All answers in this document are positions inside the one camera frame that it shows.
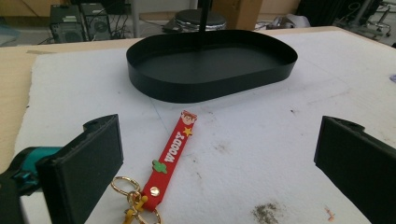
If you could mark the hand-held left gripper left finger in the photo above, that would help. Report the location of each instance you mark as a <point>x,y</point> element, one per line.
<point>84,168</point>

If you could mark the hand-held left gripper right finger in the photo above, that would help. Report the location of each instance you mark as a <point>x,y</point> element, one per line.
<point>358,165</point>

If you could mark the black oval metal tray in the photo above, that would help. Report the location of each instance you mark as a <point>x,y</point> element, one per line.
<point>205,67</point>

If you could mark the white foam mat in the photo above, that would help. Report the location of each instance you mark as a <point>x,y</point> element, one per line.
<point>249,140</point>

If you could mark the metal stand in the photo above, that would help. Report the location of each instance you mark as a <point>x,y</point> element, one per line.
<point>362,23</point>

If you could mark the black computer tower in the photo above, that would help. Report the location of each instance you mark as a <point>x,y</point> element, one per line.
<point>98,23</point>
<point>67,26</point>

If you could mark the white crumpled cloth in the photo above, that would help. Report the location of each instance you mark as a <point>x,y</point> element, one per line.
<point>289,21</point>

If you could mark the round black stool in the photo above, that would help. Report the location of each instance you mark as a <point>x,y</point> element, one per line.
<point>199,19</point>

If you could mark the brown cardboard box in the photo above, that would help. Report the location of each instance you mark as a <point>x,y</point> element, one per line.
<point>241,14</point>

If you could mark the black upright pole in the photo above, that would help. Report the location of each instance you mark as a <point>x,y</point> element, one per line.
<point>205,15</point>

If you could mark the white metal post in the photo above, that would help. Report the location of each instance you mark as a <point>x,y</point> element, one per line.
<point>135,18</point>

